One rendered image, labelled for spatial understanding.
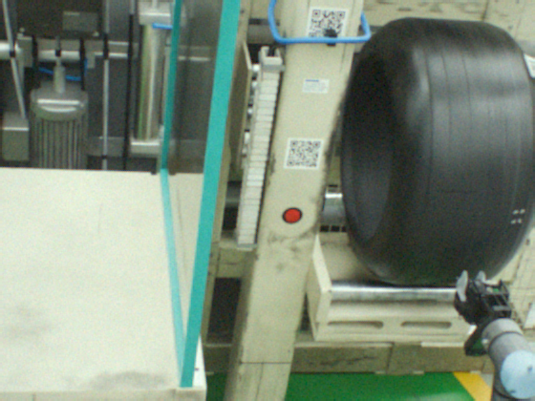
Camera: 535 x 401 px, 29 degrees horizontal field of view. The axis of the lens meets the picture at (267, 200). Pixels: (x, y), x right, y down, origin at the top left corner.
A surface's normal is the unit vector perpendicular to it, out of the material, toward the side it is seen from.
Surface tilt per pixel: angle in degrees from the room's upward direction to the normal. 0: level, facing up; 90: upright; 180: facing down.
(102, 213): 0
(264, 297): 90
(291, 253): 90
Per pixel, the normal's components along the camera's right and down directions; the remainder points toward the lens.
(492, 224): 0.14, 0.52
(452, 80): 0.18, -0.42
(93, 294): 0.13, -0.81
